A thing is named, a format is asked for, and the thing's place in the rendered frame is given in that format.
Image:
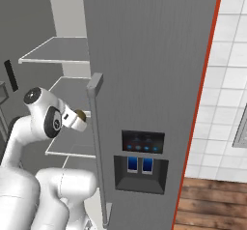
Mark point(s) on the grey fridge door with dispenser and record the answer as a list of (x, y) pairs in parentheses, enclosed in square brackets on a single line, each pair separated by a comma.
[(144, 63)]

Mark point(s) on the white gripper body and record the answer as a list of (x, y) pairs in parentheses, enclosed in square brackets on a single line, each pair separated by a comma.
[(77, 126)]

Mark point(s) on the grey framed wall panel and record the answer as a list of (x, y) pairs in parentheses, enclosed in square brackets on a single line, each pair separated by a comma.
[(241, 129)]

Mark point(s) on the glass fridge shelf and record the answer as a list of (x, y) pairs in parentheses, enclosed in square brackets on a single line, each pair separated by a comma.
[(77, 143), (58, 50), (72, 90)]

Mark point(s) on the grey open fridge interior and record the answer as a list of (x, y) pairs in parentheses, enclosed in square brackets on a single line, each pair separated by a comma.
[(32, 21)]

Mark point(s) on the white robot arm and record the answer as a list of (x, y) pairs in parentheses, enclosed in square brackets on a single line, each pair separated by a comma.
[(19, 188)]

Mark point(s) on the black bar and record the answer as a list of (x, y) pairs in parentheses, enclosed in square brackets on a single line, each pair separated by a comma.
[(11, 75)]

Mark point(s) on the grey bracket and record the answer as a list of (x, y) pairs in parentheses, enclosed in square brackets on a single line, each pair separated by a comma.
[(3, 92)]

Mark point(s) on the brown potato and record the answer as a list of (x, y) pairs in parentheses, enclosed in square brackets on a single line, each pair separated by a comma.
[(80, 114)]

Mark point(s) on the red cabinet side panel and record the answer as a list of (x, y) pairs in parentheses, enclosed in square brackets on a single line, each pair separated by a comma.
[(205, 63)]

